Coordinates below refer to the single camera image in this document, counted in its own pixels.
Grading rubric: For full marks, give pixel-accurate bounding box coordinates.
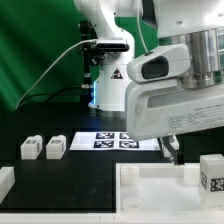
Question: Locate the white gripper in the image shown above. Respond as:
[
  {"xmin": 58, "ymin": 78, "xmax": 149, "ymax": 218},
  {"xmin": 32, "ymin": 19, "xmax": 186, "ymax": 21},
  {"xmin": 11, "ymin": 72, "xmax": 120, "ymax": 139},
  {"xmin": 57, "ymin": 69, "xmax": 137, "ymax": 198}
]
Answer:
[{"xmin": 125, "ymin": 79, "xmax": 224, "ymax": 165}]

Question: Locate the white square tabletop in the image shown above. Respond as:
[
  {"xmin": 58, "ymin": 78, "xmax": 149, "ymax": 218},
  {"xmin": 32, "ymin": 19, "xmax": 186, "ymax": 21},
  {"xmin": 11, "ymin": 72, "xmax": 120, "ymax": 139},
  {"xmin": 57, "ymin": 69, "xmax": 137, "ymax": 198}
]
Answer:
[{"xmin": 116, "ymin": 163, "xmax": 224, "ymax": 214}]

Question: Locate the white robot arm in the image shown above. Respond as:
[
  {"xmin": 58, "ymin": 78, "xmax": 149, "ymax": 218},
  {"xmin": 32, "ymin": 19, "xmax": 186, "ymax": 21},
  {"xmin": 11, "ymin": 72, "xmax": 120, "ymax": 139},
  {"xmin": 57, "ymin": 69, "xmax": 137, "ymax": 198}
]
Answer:
[{"xmin": 73, "ymin": 0, "xmax": 224, "ymax": 164}]

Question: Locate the white sheet with tags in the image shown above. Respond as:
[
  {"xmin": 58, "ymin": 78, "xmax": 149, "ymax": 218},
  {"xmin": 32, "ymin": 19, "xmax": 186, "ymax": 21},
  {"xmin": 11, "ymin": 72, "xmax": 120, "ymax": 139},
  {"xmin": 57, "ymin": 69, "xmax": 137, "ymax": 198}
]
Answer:
[{"xmin": 70, "ymin": 131, "xmax": 160, "ymax": 151}]

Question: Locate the white obstacle block left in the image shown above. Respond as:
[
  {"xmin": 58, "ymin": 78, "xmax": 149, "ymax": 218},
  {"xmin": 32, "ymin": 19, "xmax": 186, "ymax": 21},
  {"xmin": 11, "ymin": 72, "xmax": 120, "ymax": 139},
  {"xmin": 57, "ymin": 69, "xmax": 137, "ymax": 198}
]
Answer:
[{"xmin": 0, "ymin": 167, "xmax": 15, "ymax": 204}]

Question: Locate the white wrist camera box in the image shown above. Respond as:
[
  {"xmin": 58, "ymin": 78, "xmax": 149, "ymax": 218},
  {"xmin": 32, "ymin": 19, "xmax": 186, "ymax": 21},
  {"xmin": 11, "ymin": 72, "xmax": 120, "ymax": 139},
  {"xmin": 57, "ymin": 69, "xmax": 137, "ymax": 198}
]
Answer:
[{"xmin": 127, "ymin": 44, "xmax": 190, "ymax": 83}]

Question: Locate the black camera on stand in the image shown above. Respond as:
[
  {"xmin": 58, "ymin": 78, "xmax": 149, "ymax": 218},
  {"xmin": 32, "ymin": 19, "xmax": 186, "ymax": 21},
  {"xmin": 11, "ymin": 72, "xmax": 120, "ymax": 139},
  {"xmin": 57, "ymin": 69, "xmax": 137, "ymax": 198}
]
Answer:
[{"xmin": 80, "ymin": 21, "xmax": 134, "ymax": 111}]

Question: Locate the black cable on table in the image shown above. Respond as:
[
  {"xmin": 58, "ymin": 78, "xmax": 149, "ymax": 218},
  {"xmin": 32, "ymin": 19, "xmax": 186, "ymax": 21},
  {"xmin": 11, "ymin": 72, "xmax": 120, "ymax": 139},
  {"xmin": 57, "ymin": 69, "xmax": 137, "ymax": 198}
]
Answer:
[{"xmin": 18, "ymin": 85, "xmax": 84, "ymax": 108}]

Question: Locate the grey camera cable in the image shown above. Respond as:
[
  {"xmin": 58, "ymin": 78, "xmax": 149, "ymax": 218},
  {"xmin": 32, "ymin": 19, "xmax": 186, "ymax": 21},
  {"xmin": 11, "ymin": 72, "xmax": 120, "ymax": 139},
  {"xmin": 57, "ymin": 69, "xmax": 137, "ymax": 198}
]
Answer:
[{"xmin": 15, "ymin": 38, "xmax": 98, "ymax": 109}]

